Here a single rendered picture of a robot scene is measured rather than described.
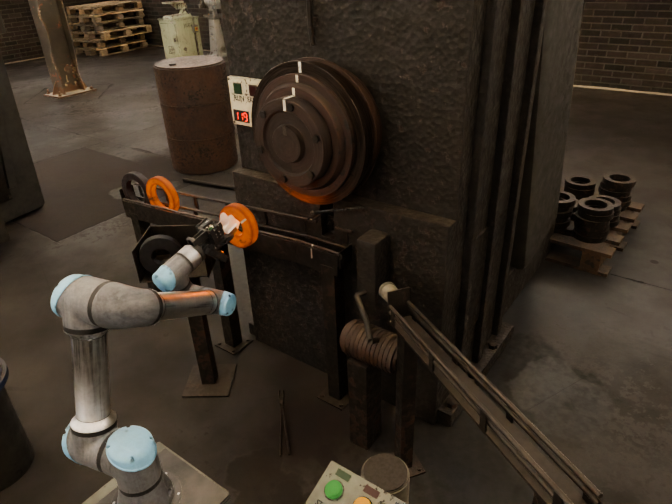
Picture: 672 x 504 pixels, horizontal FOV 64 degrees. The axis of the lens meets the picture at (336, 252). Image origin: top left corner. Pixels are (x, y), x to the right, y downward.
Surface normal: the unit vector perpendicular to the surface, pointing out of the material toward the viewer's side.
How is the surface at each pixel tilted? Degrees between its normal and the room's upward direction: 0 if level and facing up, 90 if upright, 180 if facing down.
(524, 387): 0
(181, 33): 90
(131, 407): 0
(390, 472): 0
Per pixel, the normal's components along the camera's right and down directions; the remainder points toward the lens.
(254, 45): -0.58, 0.42
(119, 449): 0.09, -0.85
